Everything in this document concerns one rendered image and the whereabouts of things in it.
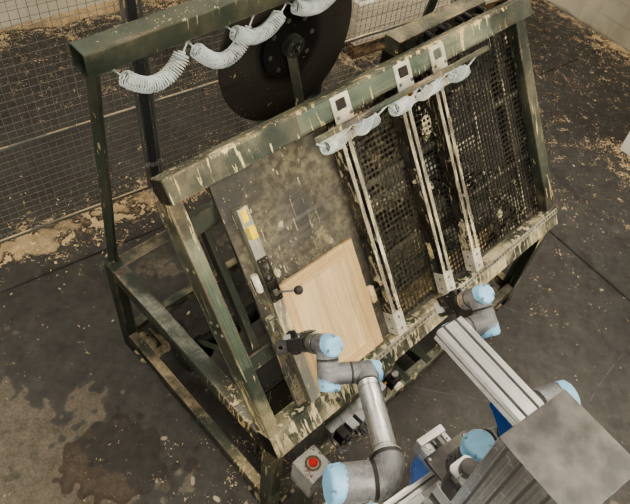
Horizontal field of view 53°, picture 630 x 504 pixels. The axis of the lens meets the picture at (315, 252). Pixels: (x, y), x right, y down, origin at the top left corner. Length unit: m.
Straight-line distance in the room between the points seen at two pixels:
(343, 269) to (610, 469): 1.49
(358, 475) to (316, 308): 1.03
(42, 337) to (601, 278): 3.84
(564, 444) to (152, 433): 2.59
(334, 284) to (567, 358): 2.13
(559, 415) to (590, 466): 0.14
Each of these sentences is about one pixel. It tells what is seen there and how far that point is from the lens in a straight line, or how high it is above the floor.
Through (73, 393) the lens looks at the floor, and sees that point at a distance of 4.02.
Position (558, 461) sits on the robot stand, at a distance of 1.70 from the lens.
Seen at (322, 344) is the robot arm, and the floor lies 1.67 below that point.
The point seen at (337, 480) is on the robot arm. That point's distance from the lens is 1.90.
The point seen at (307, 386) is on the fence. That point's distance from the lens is 2.82.
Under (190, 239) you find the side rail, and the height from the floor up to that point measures 1.70.
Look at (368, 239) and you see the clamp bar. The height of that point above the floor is 1.36.
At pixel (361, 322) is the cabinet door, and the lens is 2.96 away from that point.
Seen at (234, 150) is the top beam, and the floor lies 1.92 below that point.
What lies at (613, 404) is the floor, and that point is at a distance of 4.46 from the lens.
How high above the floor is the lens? 3.46
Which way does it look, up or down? 50 degrees down
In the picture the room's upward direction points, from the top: 8 degrees clockwise
